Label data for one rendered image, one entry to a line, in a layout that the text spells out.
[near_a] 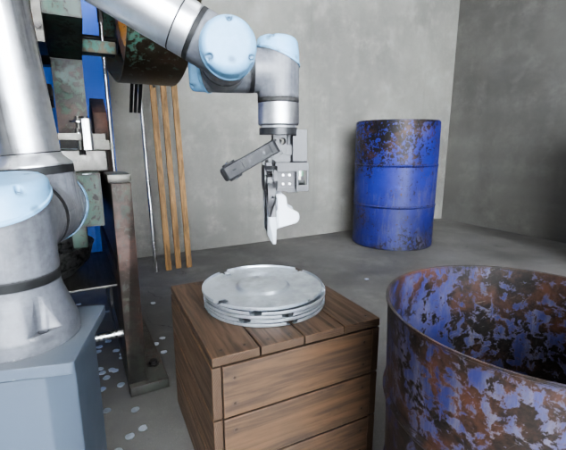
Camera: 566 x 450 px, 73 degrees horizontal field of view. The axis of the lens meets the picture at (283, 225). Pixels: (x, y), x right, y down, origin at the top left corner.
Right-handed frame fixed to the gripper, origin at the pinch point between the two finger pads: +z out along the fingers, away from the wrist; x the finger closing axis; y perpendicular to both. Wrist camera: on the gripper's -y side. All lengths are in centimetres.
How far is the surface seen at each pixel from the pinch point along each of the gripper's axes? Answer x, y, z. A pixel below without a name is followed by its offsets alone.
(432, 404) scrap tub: -31.1, 18.3, 16.4
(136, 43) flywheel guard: 44, -31, -44
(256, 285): 14.5, -1.6, 15.9
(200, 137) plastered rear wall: 193, -26, -22
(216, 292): 12.7, -11.1, 16.5
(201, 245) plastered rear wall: 192, -29, 52
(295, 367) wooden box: -4.4, 4.5, 26.4
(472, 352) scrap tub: -4, 43, 26
